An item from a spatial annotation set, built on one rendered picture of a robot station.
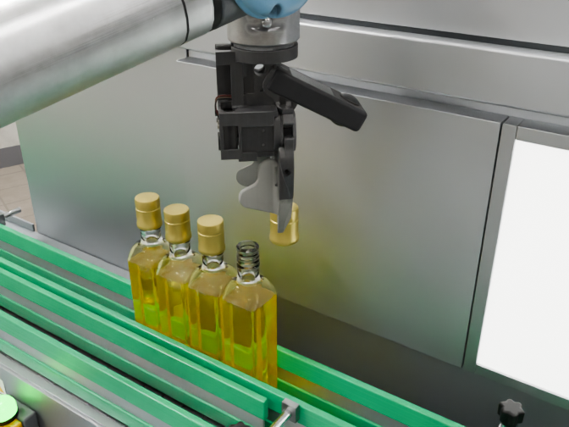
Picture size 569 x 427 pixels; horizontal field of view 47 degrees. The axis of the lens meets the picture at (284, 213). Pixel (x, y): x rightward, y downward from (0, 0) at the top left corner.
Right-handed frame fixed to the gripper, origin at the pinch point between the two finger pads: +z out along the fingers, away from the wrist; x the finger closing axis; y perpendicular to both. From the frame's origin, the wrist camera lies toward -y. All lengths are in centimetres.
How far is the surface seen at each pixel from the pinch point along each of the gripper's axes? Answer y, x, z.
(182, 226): 12.6, -8.9, 5.8
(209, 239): 9.1, -5.1, 5.8
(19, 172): 122, -298, 119
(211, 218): 8.7, -7.3, 3.9
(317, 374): -4.4, 0.0, 24.9
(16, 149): 125, -310, 109
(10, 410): 40, -9, 35
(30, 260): 43, -41, 28
